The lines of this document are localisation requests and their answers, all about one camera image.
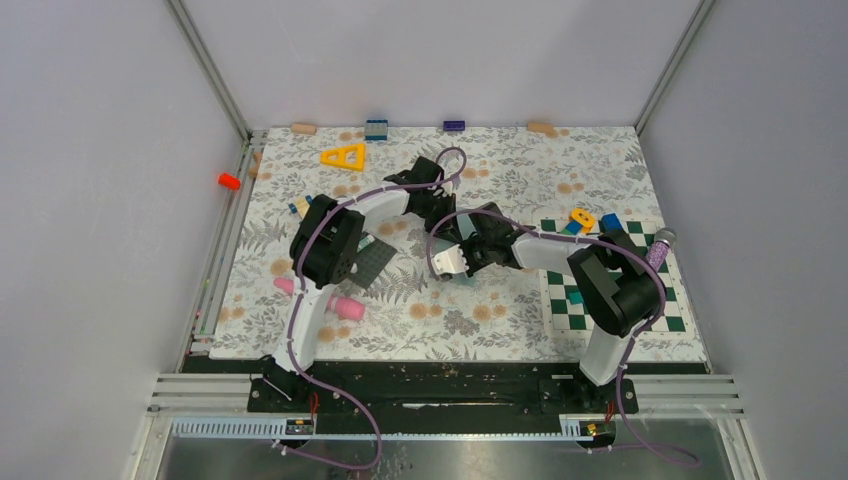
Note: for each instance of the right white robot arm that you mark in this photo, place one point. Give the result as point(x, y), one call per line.
point(622, 292)

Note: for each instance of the wooden cylinder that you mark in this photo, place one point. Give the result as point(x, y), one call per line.
point(546, 129)
point(303, 129)

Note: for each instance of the floral table mat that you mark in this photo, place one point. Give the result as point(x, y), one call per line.
point(500, 314)

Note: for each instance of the left wooden cylinder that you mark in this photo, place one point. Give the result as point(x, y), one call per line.
point(303, 129)

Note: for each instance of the yellow triangle toy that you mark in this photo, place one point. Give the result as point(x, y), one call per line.
point(350, 157)

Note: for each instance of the dark purple lego brick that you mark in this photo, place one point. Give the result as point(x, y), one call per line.
point(454, 126)

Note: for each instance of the blue green lego block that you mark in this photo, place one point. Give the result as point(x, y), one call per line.
point(572, 228)

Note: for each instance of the wooden toy car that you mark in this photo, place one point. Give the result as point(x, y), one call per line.
point(300, 206)

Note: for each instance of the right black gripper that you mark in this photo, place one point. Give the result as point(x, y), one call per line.
point(465, 247)

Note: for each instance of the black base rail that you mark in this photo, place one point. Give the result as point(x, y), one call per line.
point(444, 397)

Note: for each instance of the grey lego baseplate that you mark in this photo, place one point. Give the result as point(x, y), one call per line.
point(370, 262)

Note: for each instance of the light blue envelope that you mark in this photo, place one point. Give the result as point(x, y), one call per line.
point(466, 229)

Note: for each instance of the right wooden cylinder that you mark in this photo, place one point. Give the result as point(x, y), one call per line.
point(546, 129)

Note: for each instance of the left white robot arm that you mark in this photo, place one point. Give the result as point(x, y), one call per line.
point(325, 245)

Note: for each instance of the orange red cap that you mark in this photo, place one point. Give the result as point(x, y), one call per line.
point(229, 182)

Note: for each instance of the rainbow lego brick stack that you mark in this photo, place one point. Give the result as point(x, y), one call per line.
point(610, 222)

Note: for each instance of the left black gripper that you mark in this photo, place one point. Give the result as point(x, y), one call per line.
point(448, 228)

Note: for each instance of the blue lego brick stack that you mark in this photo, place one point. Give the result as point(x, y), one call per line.
point(376, 130)

